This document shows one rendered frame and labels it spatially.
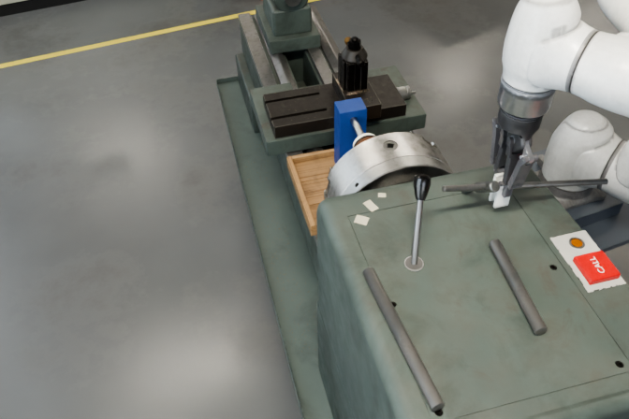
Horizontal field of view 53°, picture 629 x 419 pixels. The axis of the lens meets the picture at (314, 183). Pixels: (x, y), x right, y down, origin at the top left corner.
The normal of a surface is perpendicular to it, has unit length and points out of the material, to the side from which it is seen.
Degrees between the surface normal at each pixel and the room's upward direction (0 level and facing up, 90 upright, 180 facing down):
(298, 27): 90
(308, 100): 0
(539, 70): 96
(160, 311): 0
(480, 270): 0
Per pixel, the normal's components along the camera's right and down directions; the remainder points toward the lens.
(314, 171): -0.02, -0.73
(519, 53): -0.77, 0.46
